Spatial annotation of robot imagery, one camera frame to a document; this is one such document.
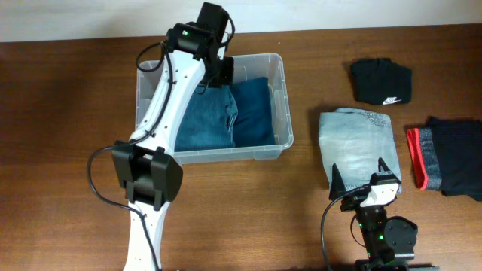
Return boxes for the black shorts red grey waistband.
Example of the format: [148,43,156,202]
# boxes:
[406,117,481,202]

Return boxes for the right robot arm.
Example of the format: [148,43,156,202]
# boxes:
[320,158,440,271]

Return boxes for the blue denim jeans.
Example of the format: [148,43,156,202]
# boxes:
[175,86,238,152]

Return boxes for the clear plastic storage container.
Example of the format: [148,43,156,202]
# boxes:
[130,50,294,165]

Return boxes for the light grey jeans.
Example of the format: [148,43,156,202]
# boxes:
[319,108,401,190]

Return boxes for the dark teal shirt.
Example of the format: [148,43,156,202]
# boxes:
[230,77,276,148]

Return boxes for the black Nike folded garment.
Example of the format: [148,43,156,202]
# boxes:
[349,58,413,105]

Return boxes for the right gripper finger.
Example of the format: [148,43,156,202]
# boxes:
[329,163,346,200]
[378,157,392,174]

